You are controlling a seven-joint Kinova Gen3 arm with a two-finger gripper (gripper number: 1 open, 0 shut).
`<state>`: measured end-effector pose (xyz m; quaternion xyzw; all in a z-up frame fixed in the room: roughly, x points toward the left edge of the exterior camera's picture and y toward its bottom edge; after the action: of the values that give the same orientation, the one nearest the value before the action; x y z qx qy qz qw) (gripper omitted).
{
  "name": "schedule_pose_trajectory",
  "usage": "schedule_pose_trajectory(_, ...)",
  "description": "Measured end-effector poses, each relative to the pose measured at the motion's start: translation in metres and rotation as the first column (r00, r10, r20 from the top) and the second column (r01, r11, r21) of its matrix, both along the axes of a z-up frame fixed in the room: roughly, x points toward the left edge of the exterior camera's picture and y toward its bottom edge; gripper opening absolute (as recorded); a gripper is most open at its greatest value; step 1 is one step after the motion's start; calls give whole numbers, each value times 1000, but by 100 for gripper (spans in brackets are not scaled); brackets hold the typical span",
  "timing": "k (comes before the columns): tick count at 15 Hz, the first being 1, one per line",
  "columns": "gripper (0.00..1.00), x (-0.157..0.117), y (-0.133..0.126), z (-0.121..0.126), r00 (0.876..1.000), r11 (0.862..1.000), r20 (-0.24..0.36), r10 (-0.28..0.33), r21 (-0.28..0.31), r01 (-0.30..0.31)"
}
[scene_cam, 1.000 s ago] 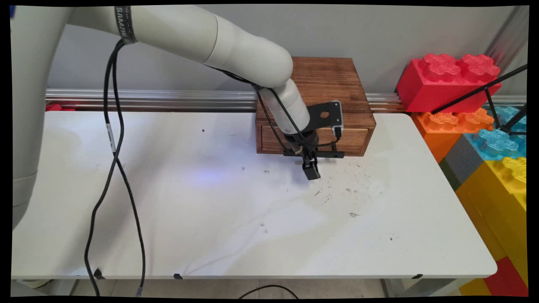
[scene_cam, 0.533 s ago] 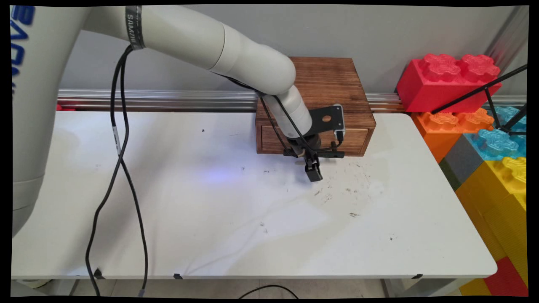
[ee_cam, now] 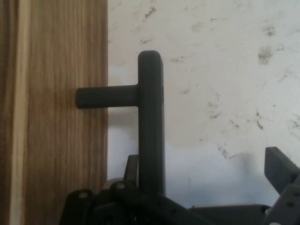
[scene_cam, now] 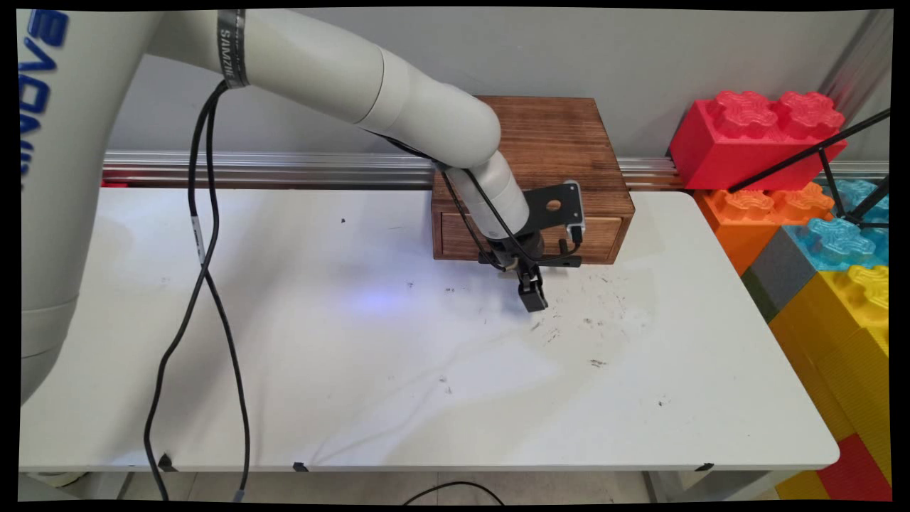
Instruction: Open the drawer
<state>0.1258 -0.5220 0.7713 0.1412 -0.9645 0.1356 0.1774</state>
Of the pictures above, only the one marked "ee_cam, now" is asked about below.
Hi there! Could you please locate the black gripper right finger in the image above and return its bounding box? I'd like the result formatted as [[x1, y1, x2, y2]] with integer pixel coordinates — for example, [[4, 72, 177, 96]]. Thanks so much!
[[262, 147, 300, 225]]

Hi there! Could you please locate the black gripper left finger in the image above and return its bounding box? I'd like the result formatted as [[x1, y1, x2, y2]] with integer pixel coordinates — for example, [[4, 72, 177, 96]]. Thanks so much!
[[58, 154, 211, 225]]

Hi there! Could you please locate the brown wooden drawer cabinet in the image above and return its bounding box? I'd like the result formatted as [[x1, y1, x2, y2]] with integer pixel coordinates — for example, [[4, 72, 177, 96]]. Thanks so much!
[[0, 0, 19, 225]]

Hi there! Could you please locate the wooden drawer with black handle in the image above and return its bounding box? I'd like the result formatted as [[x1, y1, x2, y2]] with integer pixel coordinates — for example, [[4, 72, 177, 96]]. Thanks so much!
[[17, 0, 166, 225]]

